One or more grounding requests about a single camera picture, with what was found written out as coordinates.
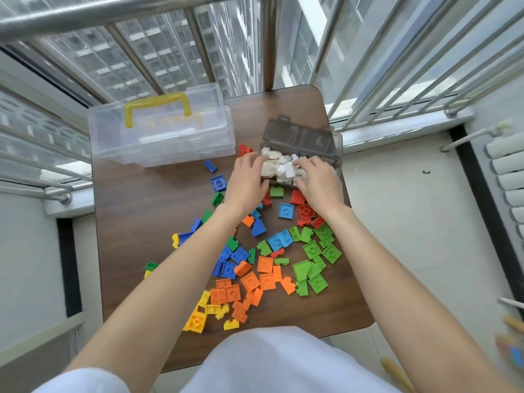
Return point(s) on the person's right hand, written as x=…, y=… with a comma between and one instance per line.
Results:
x=321, y=188

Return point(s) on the person's left hand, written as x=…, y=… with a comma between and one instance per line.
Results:
x=245, y=188

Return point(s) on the person's right thumb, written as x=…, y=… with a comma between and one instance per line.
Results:
x=299, y=184

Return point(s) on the person's left thumb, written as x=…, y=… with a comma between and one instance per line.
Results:
x=265, y=188

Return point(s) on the grey transparent plastic box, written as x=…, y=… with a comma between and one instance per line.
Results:
x=301, y=137

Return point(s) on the person's left forearm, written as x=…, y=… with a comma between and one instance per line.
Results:
x=163, y=290

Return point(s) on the person's right forearm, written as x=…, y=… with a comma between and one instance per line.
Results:
x=393, y=290

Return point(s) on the green toy brick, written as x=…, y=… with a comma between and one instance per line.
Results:
x=276, y=192
x=217, y=199
x=264, y=248
x=232, y=243
x=151, y=266

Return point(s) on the pile of white bricks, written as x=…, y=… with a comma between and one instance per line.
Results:
x=282, y=167

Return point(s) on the pile of red bricks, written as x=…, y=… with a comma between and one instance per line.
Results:
x=306, y=211

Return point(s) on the orange toy brick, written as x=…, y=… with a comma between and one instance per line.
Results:
x=248, y=220

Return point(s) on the red toy brick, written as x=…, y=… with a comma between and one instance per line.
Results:
x=277, y=253
x=244, y=150

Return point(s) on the blue toy brick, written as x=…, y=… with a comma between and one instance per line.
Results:
x=210, y=166
x=218, y=183

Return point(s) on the pile of green bricks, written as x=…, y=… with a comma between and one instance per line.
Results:
x=313, y=253

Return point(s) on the pile of orange bricks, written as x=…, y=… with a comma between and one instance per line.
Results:
x=249, y=282

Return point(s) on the pile of yellow bricks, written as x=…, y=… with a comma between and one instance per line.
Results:
x=196, y=321

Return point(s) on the steel guard railing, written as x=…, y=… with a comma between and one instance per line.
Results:
x=409, y=69
x=82, y=16

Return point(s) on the grey apartment building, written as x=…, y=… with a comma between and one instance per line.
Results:
x=163, y=57

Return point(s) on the person's white shirt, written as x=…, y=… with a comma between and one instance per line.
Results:
x=286, y=364

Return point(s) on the white radiator pipe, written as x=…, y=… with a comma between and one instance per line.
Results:
x=470, y=139

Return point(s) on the white radiator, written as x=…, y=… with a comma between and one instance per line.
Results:
x=511, y=171

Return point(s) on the white stick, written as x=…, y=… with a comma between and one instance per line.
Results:
x=511, y=302

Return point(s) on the yellow stick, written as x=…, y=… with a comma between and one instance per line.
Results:
x=513, y=324

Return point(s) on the colourful blurred toy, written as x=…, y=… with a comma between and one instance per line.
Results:
x=511, y=354

